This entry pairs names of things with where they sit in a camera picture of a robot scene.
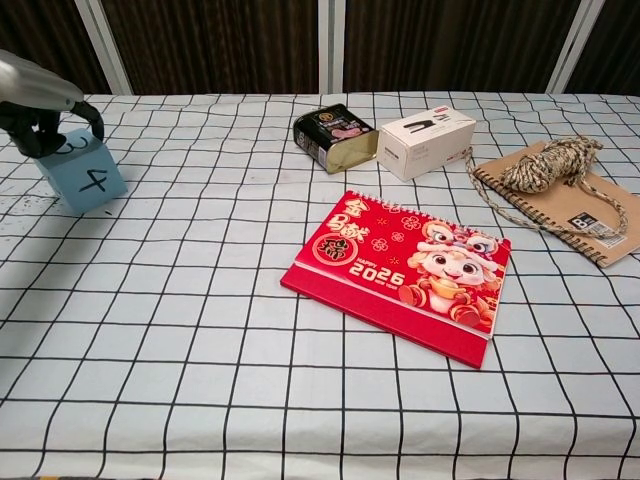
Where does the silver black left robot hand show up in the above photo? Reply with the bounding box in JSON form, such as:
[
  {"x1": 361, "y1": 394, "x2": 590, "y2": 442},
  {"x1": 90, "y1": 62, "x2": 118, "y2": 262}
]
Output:
[{"x1": 0, "y1": 49, "x2": 106, "y2": 159}]

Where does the light blue numbered cube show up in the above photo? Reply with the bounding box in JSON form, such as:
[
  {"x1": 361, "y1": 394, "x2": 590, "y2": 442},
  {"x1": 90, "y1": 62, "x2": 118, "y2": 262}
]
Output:
[{"x1": 33, "y1": 127, "x2": 128, "y2": 216}]

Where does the white black-checked tablecloth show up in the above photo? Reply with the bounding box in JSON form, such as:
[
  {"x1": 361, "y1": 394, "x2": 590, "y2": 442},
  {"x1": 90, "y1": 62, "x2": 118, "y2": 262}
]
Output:
[{"x1": 0, "y1": 90, "x2": 640, "y2": 480}]

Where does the black luncheon meat tin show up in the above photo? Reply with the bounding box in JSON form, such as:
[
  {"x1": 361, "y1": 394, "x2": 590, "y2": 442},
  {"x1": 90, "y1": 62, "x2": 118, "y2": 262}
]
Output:
[{"x1": 292, "y1": 103, "x2": 378, "y2": 175}]

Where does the white stapler box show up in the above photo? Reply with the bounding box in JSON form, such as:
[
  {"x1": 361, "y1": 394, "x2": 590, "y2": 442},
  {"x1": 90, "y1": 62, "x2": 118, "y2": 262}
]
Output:
[{"x1": 377, "y1": 105, "x2": 476, "y2": 183}]

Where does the red 2026 desk calendar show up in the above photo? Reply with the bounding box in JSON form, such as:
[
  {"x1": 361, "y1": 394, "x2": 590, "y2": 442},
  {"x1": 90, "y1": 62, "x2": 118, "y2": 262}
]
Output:
[{"x1": 279, "y1": 189, "x2": 513, "y2": 372}]

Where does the brown spiral kraft notebook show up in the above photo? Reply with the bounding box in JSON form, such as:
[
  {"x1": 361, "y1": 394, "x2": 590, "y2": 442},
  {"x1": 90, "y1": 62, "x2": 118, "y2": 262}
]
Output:
[{"x1": 472, "y1": 140, "x2": 640, "y2": 269}]

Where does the beige braided rope bundle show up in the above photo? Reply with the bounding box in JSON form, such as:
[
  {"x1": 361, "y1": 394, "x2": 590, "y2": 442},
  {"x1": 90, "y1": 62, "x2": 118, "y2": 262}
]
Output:
[{"x1": 465, "y1": 134, "x2": 630, "y2": 240}]

